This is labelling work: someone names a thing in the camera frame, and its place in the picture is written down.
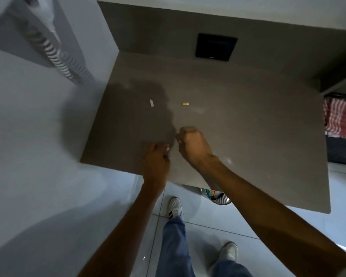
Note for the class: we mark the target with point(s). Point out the white wall hair dryer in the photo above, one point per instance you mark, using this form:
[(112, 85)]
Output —
[(31, 8)]

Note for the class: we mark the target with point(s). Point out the person's left forearm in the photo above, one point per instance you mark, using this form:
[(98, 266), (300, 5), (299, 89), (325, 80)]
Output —
[(127, 233)]

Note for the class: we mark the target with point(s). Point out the person's left fingers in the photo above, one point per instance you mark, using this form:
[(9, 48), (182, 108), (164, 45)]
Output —
[(164, 151)]

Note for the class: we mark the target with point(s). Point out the person's left hand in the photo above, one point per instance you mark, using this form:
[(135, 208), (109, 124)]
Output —
[(154, 165)]

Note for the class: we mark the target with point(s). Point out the black wall socket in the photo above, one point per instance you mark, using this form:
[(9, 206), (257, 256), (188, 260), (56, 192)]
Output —
[(216, 46)]

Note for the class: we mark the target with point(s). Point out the person's right forearm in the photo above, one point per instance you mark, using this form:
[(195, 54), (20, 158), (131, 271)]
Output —
[(265, 222)]

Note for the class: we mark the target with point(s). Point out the person's right hand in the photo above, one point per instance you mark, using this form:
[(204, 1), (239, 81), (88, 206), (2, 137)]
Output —
[(194, 147)]

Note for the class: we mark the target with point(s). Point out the blue jeans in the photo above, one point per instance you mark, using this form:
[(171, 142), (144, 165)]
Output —
[(176, 250)]

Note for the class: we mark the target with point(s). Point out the small white paper scrap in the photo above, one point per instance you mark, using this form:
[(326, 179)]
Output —
[(151, 103)]

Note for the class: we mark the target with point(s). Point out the person's right fingers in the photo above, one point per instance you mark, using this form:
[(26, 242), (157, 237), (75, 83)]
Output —
[(186, 134)]

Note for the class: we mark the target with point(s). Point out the white striped sneaker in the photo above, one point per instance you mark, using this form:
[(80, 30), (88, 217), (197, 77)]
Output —
[(174, 207), (228, 251)]

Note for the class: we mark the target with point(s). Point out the metal waste bin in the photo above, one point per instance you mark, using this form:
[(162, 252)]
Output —
[(217, 198)]

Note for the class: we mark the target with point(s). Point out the red white striped towel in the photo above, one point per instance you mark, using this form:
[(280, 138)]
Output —
[(338, 118)]

